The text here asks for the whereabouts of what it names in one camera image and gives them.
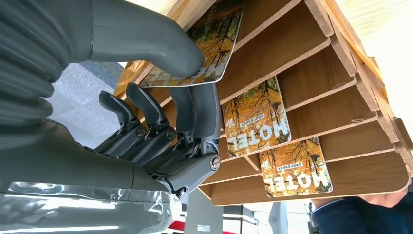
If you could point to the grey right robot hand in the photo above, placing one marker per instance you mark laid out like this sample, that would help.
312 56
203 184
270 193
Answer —
80 181

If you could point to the wooden card holder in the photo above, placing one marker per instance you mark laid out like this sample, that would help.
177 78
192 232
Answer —
290 38

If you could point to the grey kiosk stand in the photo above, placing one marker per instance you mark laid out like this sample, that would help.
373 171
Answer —
203 210

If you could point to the person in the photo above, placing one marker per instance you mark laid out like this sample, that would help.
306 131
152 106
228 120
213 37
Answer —
355 219

